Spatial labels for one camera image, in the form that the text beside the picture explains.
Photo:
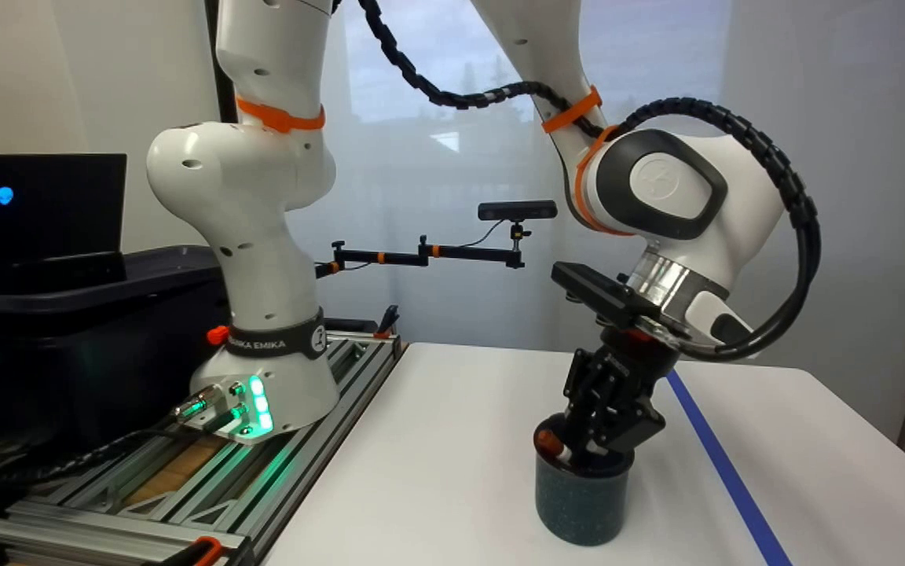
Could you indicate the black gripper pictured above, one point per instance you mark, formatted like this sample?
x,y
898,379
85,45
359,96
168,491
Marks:
x,y
610,399

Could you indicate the red marker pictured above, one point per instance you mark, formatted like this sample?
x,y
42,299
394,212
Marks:
x,y
547,444

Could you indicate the dark teal mug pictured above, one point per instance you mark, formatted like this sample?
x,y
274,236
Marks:
x,y
583,494

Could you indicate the blue tape line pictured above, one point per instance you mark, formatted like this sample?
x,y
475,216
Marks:
x,y
749,512

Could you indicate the black computer monitor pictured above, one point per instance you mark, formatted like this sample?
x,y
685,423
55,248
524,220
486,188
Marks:
x,y
60,217

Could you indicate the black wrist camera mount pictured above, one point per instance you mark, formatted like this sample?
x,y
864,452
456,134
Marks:
x,y
616,307

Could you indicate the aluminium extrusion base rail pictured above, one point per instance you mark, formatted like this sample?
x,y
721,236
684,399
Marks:
x,y
178,487

